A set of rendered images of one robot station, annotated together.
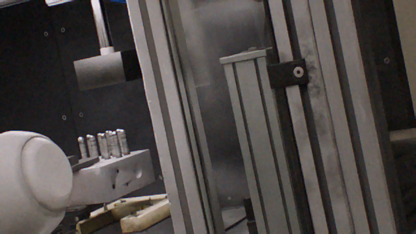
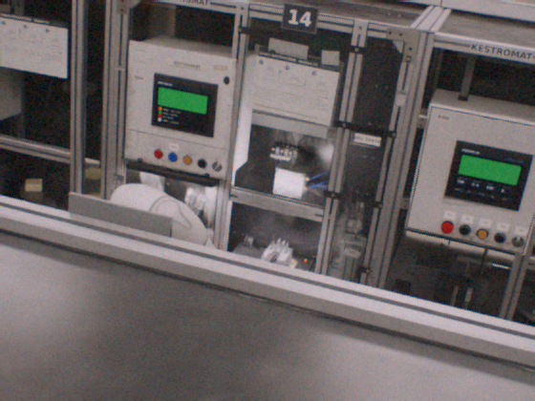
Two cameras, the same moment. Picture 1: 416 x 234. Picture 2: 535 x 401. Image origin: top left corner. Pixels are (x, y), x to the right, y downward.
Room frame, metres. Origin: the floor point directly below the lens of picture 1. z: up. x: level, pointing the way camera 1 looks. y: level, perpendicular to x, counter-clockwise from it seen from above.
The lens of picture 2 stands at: (-1.31, 0.91, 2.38)
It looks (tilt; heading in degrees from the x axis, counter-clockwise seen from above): 23 degrees down; 344
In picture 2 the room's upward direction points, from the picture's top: 7 degrees clockwise
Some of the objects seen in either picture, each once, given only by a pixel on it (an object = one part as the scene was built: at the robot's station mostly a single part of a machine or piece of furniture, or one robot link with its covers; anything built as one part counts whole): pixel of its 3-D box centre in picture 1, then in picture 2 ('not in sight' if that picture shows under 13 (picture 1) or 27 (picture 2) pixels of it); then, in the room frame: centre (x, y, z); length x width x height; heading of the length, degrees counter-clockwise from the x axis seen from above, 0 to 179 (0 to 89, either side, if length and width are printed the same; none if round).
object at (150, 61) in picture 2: not in sight; (189, 104); (1.39, 0.52, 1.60); 0.42 x 0.29 x 0.46; 60
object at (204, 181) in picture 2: not in sight; (171, 172); (1.27, 0.59, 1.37); 0.36 x 0.04 x 0.04; 60
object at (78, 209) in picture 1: (85, 205); not in sight; (1.17, 0.17, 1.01); 0.07 x 0.03 x 0.01; 150
